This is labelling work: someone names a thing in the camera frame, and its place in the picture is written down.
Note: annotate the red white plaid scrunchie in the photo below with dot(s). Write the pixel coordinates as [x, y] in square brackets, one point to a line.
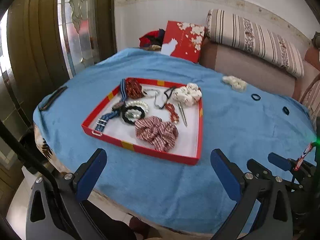
[162, 135]

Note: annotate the red and navy clothing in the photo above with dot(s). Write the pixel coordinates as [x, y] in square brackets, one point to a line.
[152, 38]

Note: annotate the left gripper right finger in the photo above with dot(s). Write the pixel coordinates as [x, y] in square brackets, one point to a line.
[262, 209]

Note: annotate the dark red dotted scrunchie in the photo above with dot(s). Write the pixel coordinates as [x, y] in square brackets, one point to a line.
[134, 89]

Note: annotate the cream fluffy scrunchie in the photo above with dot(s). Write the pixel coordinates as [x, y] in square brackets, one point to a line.
[236, 83]

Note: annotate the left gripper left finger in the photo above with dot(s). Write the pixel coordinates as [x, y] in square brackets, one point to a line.
[55, 209]

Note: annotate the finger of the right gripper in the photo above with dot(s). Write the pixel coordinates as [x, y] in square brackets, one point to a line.
[280, 162]

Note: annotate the stained glass door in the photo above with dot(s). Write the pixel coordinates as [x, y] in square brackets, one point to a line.
[78, 36]

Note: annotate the red jewelry tray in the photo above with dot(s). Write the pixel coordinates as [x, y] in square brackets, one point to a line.
[158, 101]

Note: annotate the striped bolster pillow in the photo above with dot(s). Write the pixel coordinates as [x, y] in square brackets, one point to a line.
[240, 33]

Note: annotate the red floral gift box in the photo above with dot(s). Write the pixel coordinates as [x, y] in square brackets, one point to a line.
[183, 40]

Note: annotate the brown sofa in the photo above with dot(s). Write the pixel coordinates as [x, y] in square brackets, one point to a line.
[255, 71]

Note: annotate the white printed scrunchie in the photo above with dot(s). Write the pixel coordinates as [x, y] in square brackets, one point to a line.
[187, 95]

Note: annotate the silver hair clip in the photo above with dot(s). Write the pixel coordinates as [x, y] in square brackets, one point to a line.
[182, 114]

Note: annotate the blue towel cloth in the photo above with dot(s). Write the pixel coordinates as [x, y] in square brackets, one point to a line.
[244, 126]

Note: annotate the black hair tie small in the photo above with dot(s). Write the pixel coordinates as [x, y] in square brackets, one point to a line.
[286, 110]

